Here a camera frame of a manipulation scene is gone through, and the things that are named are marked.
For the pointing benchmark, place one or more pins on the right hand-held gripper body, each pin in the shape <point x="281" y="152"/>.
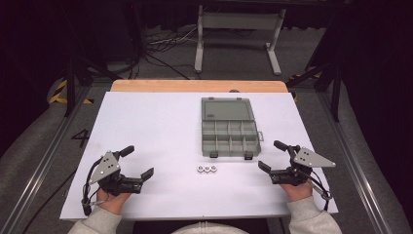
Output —
<point x="310" y="158"/>

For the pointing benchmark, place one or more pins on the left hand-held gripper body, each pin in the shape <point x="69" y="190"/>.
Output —
<point x="104" y="166"/>

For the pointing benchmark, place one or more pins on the person's right hand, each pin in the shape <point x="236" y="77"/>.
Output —
<point x="297" y="192"/>

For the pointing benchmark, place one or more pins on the person's left hand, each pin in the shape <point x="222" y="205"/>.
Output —
<point x="112" y="203"/>

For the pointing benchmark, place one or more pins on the white board mat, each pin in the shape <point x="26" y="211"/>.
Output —
<point x="162" y="130"/>

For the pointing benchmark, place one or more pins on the silver metal nut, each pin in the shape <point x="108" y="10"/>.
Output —
<point x="200" y="168"/>
<point x="213" y="168"/>
<point x="207" y="168"/>

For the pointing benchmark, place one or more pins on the grey plastic compartment box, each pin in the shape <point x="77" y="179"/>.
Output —
<point x="227" y="128"/>

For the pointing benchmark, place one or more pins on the person's torso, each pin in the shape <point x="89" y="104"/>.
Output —
<point x="207" y="228"/>

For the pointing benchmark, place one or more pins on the black tripod stand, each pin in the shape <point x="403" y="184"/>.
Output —
<point x="331" y="78"/>
<point x="73" y="81"/>

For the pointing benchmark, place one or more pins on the white metal stand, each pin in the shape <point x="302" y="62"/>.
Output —
<point x="240" y="21"/>

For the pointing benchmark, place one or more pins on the aluminium floor rail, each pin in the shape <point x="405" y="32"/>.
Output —
<point x="39" y="162"/>
<point x="354" y="162"/>

